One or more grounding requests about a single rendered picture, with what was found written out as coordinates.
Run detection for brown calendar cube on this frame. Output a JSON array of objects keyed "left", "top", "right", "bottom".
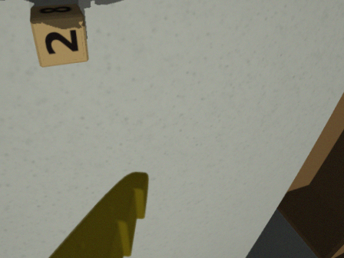
[{"left": 30, "top": 4, "right": 89, "bottom": 68}]

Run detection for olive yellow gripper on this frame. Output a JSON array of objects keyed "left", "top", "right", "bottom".
[{"left": 49, "top": 172, "right": 149, "bottom": 258}]

